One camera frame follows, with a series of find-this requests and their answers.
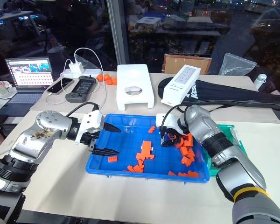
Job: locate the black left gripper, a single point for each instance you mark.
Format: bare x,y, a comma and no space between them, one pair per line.
89,136

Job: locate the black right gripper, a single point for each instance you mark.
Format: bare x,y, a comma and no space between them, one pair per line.
171,131

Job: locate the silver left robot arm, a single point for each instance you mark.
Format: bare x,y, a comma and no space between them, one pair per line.
46,130

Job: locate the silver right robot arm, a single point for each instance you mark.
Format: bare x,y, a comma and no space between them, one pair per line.
226,151

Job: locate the blue plastic bin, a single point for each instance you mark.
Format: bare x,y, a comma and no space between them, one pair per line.
126,142

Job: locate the green plastic bin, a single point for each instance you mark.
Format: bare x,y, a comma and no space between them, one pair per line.
233,130

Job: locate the orange battery block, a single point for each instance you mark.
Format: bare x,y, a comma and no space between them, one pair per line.
99,77
193,174
151,130
138,168
188,140
114,81
184,151
107,79
145,156
140,162
172,173
146,145
193,158
112,159
130,168
186,161
191,152
182,174

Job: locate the long white printed box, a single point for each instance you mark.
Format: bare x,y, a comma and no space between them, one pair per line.
180,84

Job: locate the black handheld controller device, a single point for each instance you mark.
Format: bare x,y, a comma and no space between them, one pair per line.
81,88

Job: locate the white power strip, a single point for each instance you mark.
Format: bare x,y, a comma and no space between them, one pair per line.
88,72

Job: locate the white stand with round hole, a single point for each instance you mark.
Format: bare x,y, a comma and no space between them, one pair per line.
135,74

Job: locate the black folded umbrella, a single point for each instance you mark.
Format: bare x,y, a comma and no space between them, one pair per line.
224,93

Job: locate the black smartphone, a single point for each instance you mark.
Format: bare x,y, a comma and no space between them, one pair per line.
60,85

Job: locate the brown cardboard box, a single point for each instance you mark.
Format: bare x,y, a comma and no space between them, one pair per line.
186,64

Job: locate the white charger plug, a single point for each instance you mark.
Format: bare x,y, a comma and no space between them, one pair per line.
75,67

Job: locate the small clear plastic bag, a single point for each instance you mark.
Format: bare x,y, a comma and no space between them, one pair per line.
84,61

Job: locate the large clear plastic bag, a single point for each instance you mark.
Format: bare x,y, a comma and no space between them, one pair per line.
235,65

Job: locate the grey open laptop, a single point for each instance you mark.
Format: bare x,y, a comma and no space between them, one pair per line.
28,77

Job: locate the white bottle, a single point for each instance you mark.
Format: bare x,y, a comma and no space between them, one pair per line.
260,81

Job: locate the clear glass bottle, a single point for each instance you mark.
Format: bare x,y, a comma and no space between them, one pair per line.
0,87

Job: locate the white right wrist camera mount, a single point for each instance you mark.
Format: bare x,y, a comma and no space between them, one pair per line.
170,121

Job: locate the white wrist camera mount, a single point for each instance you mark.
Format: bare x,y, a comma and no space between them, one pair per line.
170,121
93,121

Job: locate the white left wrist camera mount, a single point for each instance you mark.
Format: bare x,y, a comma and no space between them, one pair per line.
93,121

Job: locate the grey window frame post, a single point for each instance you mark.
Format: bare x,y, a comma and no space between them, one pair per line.
117,32

